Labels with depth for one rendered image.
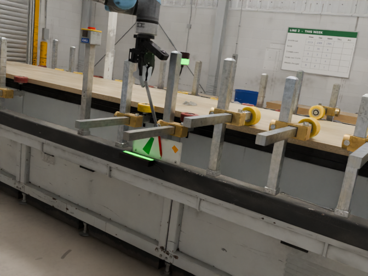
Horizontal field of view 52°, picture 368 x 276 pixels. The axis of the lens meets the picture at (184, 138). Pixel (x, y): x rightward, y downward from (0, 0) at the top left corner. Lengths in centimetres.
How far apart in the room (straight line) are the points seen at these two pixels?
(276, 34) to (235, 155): 731
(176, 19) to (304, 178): 870
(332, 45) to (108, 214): 699
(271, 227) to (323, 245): 19
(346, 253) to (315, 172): 34
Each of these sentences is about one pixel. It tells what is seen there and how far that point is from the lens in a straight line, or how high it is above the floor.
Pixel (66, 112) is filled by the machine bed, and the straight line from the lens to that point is 239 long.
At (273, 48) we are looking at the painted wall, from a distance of 889.
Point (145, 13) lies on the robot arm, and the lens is 156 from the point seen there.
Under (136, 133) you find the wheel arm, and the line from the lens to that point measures 138.
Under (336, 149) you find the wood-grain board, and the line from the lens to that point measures 150.
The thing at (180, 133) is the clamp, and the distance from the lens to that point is 156.
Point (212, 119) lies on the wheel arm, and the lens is 131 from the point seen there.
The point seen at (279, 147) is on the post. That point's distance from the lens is 138.
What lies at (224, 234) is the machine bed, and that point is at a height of 36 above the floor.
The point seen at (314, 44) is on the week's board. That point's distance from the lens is 865.
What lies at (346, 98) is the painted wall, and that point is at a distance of 851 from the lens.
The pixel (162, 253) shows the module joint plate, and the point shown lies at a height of 14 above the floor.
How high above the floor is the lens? 114
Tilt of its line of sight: 12 degrees down
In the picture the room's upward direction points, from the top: 7 degrees clockwise
